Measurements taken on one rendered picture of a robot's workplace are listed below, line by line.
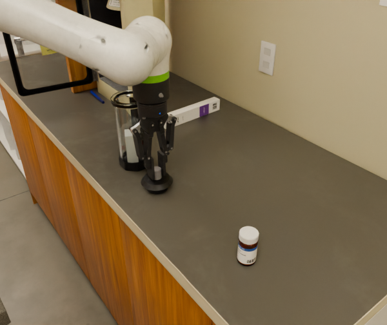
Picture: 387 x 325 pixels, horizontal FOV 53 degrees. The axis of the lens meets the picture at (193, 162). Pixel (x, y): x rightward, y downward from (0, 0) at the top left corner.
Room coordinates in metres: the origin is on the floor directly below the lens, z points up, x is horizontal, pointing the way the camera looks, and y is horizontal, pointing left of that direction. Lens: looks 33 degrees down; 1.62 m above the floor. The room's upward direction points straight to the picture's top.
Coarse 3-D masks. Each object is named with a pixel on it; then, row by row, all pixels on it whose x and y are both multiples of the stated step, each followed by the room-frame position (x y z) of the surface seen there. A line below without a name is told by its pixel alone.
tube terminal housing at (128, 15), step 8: (120, 0) 1.37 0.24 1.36; (128, 0) 1.37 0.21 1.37; (136, 0) 1.39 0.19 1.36; (144, 0) 1.40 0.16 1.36; (152, 0) 1.42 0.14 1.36; (160, 0) 1.54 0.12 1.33; (88, 8) 1.59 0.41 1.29; (120, 8) 1.38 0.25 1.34; (128, 8) 1.37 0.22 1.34; (136, 8) 1.38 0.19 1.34; (144, 8) 1.40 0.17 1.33; (152, 8) 1.42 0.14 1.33; (160, 8) 1.54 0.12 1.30; (128, 16) 1.36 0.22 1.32; (136, 16) 1.38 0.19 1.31; (160, 16) 1.53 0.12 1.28; (128, 24) 1.36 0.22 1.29; (104, 88) 1.55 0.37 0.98; (112, 88) 1.49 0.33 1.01; (128, 88) 1.37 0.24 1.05; (104, 96) 1.56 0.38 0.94
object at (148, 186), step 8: (160, 168) 0.91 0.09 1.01; (144, 176) 0.92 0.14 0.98; (160, 176) 0.90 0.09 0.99; (168, 176) 0.92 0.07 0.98; (144, 184) 0.89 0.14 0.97; (152, 184) 0.88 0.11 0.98; (160, 184) 0.88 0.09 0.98; (168, 184) 0.89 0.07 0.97; (152, 192) 0.88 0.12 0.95; (160, 192) 0.88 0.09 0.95
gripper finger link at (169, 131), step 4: (172, 120) 0.93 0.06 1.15; (176, 120) 0.94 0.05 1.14; (168, 124) 0.94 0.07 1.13; (172, 124) 0.93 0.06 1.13; (168, 128) 0.94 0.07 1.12; (172, 128) 0.93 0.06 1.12; (168, 132) 0.93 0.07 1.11; (172, 132) 0.93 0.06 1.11; (168, 136) 0.93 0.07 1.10; (172, 136) 0.93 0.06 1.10; (168, 140) 0.93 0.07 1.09; (172, 140) 0.93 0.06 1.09; (172, 144) 0.93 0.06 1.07; (172, 148) 0.93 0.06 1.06
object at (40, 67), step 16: (64, 0) 1.56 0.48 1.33; (16, 48) 1.46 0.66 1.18; (32, 48) 1.49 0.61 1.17; (48, 48) 1.51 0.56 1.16; (32, 64) 1.48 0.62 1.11; (48, 64) 1.51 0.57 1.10; (64, 64) 1.54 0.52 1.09; (80, 64) 1.57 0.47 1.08; (32, 80) 1.47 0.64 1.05; (48, 80) 1.50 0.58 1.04; (64, 80) 1.53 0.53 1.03
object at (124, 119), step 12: (120, 96) 1.07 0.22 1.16; (132, 96) 1.08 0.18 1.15; (120, 108) 0.99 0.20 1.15; (132, 108) 0.99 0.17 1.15; (120, 120) 1.00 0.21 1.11; (132, 120) 1.00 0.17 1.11; (120, 132) 1.01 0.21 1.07; (120, 144) 1.01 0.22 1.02; (132, 144) 1.00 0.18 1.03; (132, 156) 1.00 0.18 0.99
